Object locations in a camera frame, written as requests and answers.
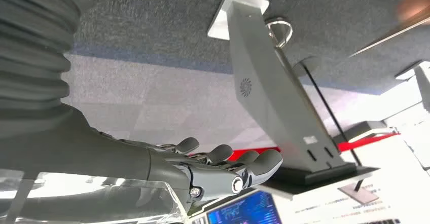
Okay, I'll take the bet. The white text poster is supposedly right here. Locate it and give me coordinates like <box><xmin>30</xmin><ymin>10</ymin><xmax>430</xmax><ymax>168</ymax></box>
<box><xmin>268</xmin><ymin>135</ymin><xmax>430</xmax><ymax>224</ymax></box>

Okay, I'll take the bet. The clear plastic film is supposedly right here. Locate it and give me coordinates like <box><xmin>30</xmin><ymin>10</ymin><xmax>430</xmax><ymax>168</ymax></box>
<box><xmin>0</xmin><ymin>168</ymin><xmax>190</xmax><ymax>224</ymax></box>

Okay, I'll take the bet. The red barrier strip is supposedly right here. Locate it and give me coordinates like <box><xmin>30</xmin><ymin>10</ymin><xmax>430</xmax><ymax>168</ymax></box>
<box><xmin>228</xmin><ymin>132</ymin><xmax>401</xmax><ymax>163</ymax></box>

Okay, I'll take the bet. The blue display screen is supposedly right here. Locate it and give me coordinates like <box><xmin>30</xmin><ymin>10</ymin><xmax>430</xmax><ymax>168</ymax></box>
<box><xmin>191</xmin><ymin>189</ymin><xmax>283</xmax><ymax>224</ymax></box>

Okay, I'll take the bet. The chrome ring base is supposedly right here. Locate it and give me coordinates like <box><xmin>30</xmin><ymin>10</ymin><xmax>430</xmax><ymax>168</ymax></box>
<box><xmin>264</xmin><ymin>17</ymin><xmax>294</xmax><ymax>49</ymax></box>

